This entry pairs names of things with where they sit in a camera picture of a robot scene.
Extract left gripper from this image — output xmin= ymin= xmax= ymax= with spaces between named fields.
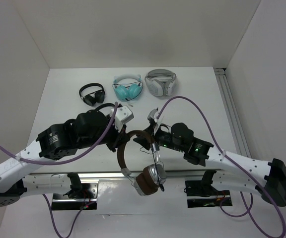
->
xmin=78 ymin=114 xmax=130 ymax=152

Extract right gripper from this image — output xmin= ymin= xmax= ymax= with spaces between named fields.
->
xmin=133 ymin=124 xmax=185 ymax=152

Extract brown silver headphones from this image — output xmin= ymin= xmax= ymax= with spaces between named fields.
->
xmin=117 ymin=130 xmax=167 ymax=196

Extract black headphone cable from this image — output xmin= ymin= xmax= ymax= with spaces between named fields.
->
xmin=139 ymin=123 xmax=181 ymax=193

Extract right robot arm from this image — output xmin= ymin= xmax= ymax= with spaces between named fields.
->
xmin=145 ymin=122 xmax=286 ymax=207

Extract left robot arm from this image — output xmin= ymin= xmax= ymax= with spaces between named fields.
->
xmin=0 ymin=106 xmax=134 ymax=207

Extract black headphones near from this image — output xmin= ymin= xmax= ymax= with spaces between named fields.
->
xmin=88 ymin=103 xmax=115 ymax=118

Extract black headphones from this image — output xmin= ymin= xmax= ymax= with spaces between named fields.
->
xmin=88 ymin=103 xmax=115 ymax=118
xmin=78 ymin=83 xmax=105 ymax=107

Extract black headphones far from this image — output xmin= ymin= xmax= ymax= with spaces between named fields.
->
xmin=78 ymin=83 xmax=105 ymax=107

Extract teal headphones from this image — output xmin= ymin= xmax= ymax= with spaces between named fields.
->
xmin=112 ymin=74 xmax=143 ymax=101

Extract white grey gaming headset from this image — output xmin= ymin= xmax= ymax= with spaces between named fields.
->
xmin=144 ymin=69 xmax=177 ymax=97

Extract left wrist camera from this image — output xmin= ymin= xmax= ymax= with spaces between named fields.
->
xmin=114 ymin=106 xmax=134 ymax=132

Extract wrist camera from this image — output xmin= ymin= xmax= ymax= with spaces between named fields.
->
xmin=114 ymin=106 xmax=134 ymax=132
xmin=147 ymin=108 xmax=164 ymax=135

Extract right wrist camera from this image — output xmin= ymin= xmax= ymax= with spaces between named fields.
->
xmin=147 ymin=108 xmax=164 ymax=135

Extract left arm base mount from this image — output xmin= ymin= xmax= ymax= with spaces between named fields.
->
xmin=51 ymin=179 xmax=99 ymax=211

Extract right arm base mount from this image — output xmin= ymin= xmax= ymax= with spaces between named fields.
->
xmin=184 ymin=180 xmax=232 ymax=208

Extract aluminium rail right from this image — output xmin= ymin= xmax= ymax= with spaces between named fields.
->
xmin=214 ymin=68 xmax=251 ymax=158

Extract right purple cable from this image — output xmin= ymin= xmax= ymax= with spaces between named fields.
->
xmin=156 ymin=96 xmax=286 ymax=238

